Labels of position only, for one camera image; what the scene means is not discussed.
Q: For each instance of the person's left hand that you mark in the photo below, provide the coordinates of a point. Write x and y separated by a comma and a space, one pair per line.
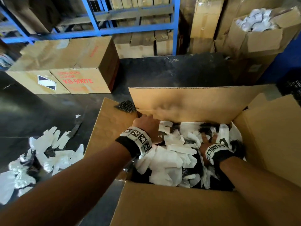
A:
147, 124

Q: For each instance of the person's right hand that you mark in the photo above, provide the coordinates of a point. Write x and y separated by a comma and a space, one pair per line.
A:
204, 151

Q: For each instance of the person's right fingers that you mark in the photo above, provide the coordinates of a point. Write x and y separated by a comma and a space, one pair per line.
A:
212, 139

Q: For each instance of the person's left fingers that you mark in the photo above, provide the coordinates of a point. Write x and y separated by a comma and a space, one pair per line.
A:
161, 135

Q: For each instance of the person's right forearm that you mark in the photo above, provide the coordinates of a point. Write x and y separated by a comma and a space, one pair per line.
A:
263, 188

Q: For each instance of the person's left forearm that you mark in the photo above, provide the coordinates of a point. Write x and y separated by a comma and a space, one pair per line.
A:
70, 185

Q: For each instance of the right marker wristband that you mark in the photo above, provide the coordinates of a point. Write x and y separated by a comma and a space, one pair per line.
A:
219, 151

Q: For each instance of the marker wristband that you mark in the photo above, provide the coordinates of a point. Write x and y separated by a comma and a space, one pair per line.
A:
219, 151
137, 140

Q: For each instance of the left marker wristband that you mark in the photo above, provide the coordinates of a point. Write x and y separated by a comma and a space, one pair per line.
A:
137, 140

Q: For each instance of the pile of white packets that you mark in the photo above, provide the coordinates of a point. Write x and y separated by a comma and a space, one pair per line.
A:
169, 160

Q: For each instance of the black mesh piece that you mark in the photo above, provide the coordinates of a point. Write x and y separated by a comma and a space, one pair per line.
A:
126, 106

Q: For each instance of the large open cardboard box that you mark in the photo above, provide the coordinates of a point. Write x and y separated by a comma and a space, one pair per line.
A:
188, 207

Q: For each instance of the stack of shelf cardboard boxes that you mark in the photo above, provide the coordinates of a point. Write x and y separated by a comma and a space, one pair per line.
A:
141, 43

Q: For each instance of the black plastic crate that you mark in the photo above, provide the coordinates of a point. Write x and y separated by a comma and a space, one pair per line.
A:
291, 88

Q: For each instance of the small open cardboard box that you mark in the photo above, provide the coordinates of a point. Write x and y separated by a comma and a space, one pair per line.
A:
261, 42

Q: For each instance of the blue metal shelf rack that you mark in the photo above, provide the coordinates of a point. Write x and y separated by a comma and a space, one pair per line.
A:
131, 29

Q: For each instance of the heap of white floor packets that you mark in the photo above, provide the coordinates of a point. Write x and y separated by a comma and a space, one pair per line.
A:
47, 152

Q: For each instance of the tall stacked cardboard boxes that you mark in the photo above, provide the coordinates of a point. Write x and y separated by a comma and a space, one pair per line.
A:
205, 23

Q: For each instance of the closed red-print cardboard box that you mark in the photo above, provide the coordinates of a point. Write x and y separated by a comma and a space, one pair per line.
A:
68, 61

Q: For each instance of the bunch of crumpled white packets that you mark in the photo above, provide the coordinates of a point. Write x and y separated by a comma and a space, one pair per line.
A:
256, 21

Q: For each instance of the dark shelf cardboard box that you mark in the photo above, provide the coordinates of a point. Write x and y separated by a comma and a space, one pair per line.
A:
35, 11

